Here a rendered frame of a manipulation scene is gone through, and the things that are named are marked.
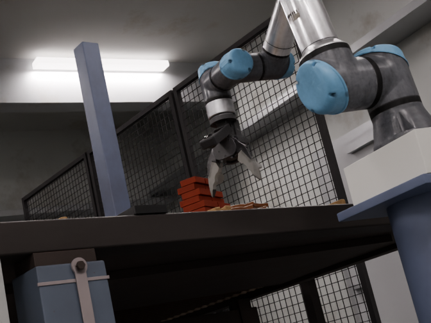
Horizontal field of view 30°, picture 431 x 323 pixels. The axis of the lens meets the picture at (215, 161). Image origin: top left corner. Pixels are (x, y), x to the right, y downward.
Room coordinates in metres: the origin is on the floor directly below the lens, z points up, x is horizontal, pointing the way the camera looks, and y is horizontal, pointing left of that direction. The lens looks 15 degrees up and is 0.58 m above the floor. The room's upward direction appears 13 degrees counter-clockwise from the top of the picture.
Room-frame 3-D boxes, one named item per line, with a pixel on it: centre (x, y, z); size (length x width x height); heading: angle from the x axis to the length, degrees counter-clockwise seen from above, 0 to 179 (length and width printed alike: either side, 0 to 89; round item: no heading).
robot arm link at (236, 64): (1.93, -0.11, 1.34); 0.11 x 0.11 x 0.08; 30
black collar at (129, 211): (1.53, 0.17, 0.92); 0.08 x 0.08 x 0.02; 41
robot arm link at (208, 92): (2.01, -0.05, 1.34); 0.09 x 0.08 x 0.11; 30
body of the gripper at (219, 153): (2.02, -0.05, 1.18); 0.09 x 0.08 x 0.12; 149
